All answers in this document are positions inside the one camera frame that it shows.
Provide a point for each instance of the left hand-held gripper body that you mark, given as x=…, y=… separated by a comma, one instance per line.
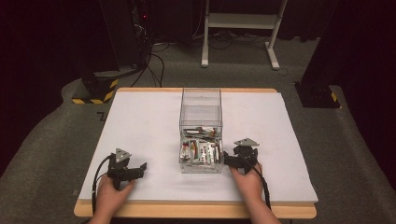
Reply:
x=119, y=169

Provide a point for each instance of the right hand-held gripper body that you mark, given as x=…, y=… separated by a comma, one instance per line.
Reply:
x=246, y=152

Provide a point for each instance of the clear plastic box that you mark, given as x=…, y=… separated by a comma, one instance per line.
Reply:
x=201, y=109

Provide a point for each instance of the person's left hand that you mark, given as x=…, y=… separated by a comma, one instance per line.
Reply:
x=109, y=194

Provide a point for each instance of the person's right hand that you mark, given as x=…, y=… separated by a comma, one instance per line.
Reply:
x=249, y=184

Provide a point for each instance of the pile of small snack packets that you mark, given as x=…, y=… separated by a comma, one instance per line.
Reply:
x=200, y=151

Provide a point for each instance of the white table mat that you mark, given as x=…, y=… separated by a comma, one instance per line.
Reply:
x=149, y=130

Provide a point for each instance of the wooden table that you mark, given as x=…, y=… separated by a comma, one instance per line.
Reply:
x=193, y=211

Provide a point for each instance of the black yellow striped stand base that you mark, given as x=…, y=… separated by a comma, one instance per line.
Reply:
x=97, y=88

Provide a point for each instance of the white metal stand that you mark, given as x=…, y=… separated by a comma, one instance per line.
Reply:
x=241, y=20

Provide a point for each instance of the dark equipment rack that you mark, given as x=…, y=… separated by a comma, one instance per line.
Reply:
x=140, y=28

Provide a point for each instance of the dark curtain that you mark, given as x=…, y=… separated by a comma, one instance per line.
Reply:
x=358, y=46
x=46, y=46

